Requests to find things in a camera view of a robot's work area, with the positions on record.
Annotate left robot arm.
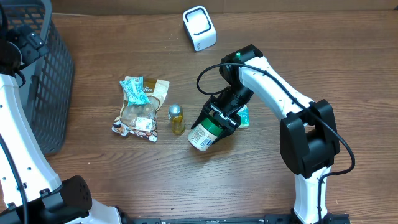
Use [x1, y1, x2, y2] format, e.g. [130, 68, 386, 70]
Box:
[1, 11, 130, 224]

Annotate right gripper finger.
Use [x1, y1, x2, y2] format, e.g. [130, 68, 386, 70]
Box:
[213, 126, 237, 144]
[191, 114, 206, 129]

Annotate teal tissue pack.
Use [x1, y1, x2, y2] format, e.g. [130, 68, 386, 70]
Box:
[237, 105, 249, 128]

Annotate white barcode scanner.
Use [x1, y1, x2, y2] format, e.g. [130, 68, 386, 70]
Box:
[182, 6, 217, 52]

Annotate green lid white jar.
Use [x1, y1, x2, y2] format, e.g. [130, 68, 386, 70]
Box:
[187, 117, 223, 151]

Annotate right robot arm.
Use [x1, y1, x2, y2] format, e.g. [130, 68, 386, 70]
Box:
[188, 44, 348, 223]

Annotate yellow liquid bottle silver cap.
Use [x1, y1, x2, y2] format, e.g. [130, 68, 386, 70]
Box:
[169, 104, 185, 134]

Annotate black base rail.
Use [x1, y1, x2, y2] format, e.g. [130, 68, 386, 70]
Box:
[124, 213, 352, 224]

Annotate brown snack bag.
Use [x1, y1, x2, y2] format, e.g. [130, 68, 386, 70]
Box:
[111, 76, 170, 142]

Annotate teal snack packet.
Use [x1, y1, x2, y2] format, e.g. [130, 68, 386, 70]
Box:
[119, 77, 150, 106]

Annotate grey plastic mesh basket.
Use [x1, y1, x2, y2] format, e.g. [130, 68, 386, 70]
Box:
[1, 0, 75, 154]

